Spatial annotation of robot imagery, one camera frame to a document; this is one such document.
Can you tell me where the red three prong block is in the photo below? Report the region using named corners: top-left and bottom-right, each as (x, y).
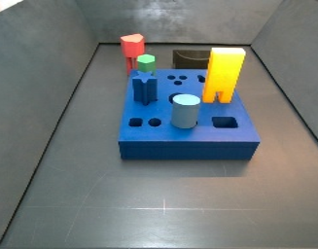
top-left (119, 33), bottom-right (145, 72)

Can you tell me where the blue foam peg board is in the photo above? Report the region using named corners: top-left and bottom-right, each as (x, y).
top-left (118, 69), bottom-right (260, 160)

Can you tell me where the yellow two prong block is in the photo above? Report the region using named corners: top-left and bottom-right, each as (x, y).
top-left (204, 48), bottom-right (247, 103)

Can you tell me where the light blue cylinder block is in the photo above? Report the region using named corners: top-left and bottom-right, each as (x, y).
top-left (172, 94), bottom-right (201, 128)

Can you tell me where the dark blue star block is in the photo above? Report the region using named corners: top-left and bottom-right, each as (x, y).
top-left (132, 71), bottom-right (158, 105)

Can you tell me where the green hexagon block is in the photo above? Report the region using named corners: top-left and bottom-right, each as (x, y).
top-left (137, 53), bottom-right (157, 74)

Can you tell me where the black square block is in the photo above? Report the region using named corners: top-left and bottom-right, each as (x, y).
top-left (173, 50), bottom-right (209, 69)

